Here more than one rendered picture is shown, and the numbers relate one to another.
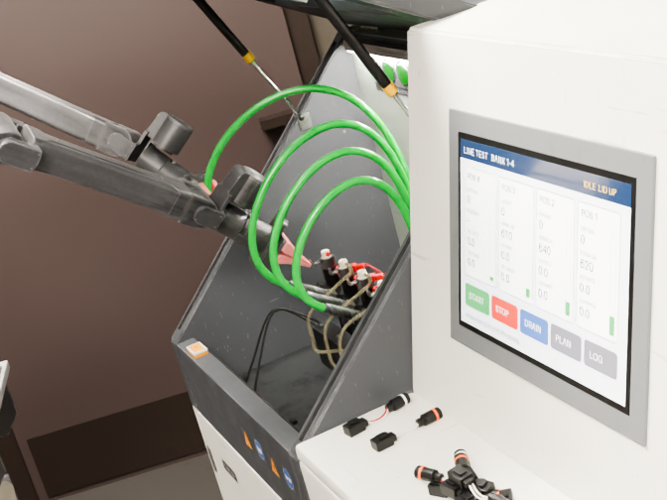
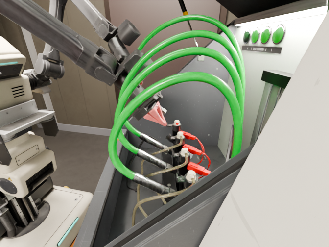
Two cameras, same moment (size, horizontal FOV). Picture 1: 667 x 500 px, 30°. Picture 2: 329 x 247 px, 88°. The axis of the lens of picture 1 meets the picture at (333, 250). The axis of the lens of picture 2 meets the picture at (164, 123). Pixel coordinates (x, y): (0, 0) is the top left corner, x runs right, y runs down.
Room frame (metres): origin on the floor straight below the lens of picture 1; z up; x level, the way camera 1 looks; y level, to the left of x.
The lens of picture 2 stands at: (1.70, -0.09, 1.36)
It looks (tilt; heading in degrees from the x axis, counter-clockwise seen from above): 26 degrees down; 17
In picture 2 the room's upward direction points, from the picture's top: straight up
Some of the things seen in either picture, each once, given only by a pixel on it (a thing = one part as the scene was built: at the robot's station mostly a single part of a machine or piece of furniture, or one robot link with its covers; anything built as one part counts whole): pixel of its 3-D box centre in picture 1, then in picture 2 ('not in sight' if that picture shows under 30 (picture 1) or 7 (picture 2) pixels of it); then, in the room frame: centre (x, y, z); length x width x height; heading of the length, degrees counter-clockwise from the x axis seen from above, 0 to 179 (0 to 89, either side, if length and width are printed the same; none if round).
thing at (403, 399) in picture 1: (377, 414); not in sight; (1.77, 0.00, 0.99); 0.12 x 0.02 x 0.02; 118
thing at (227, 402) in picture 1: (247, 424); (112, 185); (2.10, 0.24, 0.87); 0.62 x 0.04 x 0.16; 20
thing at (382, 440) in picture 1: (407, 428); not in sight; (1.70, -0.04, 0.99); 0.12 x 0.02 x 0.02; 113
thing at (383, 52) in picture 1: (410, 54); (284, 11); (2.27, -0.23, 1.43); 0.54 x 0.03 x 0.02; 20
